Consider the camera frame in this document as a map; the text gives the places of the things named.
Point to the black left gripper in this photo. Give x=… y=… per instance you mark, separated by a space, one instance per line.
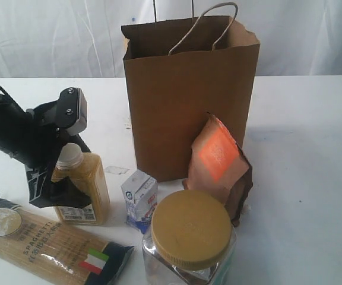
x=33 y=139

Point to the yellow grain bottle white cap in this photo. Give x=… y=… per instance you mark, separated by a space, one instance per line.
x=85 y=171

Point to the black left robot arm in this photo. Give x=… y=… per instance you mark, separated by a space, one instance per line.
x=35 y=137

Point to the brown paper bag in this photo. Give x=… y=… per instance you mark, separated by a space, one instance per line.
x=178 y=72

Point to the clear tape piece on table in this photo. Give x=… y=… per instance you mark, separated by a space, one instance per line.
x=115 y=170

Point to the small white blue milk carton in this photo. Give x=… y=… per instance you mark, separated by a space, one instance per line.
x=140 y=194

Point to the spaghetti packet with Italian flag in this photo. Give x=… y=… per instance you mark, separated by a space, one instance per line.
x=57 y=252

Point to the white backdrop curtain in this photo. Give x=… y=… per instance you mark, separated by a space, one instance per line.
x=84 y=39

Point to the clear jar with yellow lid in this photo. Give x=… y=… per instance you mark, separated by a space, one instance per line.
x=191 y=240

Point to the kraft pouch with orange label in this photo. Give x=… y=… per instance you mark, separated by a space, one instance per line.
x=219 y=168

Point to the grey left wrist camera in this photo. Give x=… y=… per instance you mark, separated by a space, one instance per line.
x=71 y=111

